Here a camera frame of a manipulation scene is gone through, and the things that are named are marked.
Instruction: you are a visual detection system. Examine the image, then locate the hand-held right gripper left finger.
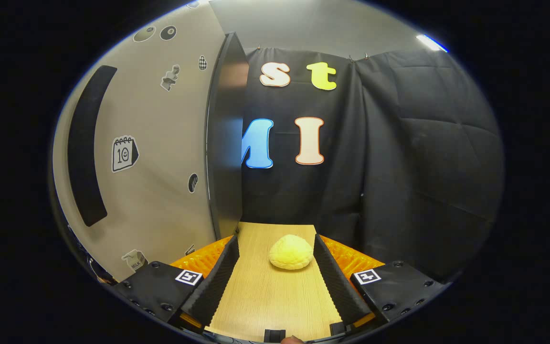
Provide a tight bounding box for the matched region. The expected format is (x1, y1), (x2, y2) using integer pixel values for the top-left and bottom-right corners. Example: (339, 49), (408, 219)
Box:
(113, 234), (240, 334)

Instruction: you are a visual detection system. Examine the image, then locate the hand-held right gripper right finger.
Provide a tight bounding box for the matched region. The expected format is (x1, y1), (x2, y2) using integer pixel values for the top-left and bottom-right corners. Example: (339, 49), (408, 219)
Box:
(313, 233), (450, 335)

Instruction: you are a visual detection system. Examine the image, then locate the light grey cabinet door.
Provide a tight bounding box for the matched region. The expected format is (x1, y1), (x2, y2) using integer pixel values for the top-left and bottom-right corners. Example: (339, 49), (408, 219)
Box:
(52, 2), (228, 282)

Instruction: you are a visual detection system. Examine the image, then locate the black cabinet door handle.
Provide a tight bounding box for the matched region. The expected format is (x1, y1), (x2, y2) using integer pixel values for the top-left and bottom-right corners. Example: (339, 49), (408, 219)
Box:
(67, 65), (118, 227)

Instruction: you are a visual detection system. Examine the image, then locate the yellow bread bun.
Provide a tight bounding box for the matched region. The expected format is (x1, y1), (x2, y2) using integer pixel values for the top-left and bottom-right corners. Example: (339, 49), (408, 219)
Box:
(269, 234), (313, 271)

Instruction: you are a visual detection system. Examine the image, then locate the black backdrop cloth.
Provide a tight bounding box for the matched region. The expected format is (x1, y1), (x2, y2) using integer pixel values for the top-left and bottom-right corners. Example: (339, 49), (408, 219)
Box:
(239, 47), (505, 282)

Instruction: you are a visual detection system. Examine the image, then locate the small ceiling light panel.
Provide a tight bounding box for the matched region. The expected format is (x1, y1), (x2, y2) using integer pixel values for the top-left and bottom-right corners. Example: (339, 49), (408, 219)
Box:
(416, 33), (449, 53)

